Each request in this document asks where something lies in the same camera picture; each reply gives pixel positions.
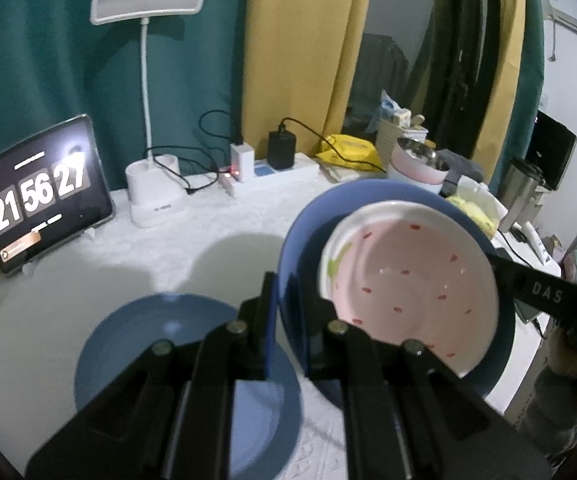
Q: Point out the yellow curtain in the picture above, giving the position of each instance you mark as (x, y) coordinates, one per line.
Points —
(293, 50)
(503, 35)

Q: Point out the small cream printed box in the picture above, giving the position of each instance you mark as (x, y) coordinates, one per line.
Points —
(402, 117)

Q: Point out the black window frame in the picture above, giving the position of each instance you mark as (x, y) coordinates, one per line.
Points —
(453, 35)

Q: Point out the blue plate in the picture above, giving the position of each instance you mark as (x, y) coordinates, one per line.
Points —
(168, 325)

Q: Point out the white perforated basket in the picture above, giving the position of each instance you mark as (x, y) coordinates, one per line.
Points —
(388, 137)

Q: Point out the light blue packet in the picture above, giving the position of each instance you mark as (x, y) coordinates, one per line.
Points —
(389, 105)

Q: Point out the steel tumbler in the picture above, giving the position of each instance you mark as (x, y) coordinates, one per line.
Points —
(518, 195)

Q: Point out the white power strip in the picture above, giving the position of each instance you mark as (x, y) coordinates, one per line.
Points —
(298, 172)

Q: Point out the steel bowl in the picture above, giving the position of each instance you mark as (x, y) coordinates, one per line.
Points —
(423, 155)

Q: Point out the pink strawberry print bowl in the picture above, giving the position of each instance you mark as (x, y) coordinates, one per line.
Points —
(408, 280)

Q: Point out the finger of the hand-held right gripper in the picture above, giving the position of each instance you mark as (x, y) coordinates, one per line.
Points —
(511, 272)

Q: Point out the grey cloth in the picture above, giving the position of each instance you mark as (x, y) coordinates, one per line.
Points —
(468, 167)

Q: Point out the white tablecloth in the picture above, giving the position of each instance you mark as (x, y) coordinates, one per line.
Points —
(168, 250)

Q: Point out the white tube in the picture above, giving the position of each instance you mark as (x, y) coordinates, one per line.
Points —
(536, 242)

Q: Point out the teal curtain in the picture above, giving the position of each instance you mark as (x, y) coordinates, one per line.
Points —
(43, 50)
(523, 60)

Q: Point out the tablet with clock display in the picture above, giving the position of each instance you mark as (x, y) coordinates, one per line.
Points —
(43, 195)

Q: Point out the dark chair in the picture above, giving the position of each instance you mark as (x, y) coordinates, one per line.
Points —
(383, 75)

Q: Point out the yellow sponge pack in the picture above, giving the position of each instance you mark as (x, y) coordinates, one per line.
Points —
(473, 215)

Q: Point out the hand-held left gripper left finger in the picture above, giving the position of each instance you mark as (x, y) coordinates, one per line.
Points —
(268, 340)

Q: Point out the white charger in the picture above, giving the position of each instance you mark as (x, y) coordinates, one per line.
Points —
(242, 160)

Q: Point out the yellow wipes pack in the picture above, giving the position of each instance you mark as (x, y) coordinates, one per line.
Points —
(353, 152)

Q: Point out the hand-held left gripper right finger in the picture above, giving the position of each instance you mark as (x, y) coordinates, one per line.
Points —
(318, 352)

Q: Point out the black charger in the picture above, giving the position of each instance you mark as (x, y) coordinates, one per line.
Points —
(281, 150)

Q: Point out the black monitor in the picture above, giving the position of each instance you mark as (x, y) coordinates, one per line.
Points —
(551, 150)

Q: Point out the large blue bowl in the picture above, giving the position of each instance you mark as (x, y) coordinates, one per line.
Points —
(308, 240)

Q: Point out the white desk lamp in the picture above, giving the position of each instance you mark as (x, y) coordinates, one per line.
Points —
(153, 195)

